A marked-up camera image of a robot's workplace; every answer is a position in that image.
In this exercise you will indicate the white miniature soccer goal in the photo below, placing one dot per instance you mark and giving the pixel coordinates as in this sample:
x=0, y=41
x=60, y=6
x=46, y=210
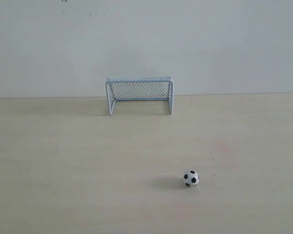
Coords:
x=139, y=89

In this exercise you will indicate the black and white soccer ball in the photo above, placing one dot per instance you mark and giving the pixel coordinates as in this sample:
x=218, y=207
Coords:
x=191, y=178

